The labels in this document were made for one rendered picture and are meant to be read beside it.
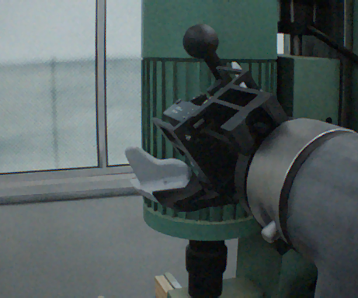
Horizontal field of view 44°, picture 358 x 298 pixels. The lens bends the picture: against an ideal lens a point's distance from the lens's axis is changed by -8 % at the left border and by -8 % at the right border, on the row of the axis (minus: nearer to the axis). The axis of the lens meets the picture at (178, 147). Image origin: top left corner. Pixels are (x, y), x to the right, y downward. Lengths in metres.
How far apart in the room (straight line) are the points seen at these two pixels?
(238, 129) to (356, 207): 0.10
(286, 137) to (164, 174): 0.17
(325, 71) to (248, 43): 0.13
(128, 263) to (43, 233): 0.42
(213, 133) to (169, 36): 0.24
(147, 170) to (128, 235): 1.69
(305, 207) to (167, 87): 0.35
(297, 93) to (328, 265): 0.40
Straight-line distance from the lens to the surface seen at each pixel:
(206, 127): 0.34
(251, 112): 0.28
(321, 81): 0.62
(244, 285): 0.74
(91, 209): 2.03
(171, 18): 0.54
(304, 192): 0.23
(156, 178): 0.42
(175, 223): 0.58
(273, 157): 0.26
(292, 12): 0.65
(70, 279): 2.16
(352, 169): 0.21
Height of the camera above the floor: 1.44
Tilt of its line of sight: 13 degrees down
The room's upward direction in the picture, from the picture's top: straight up
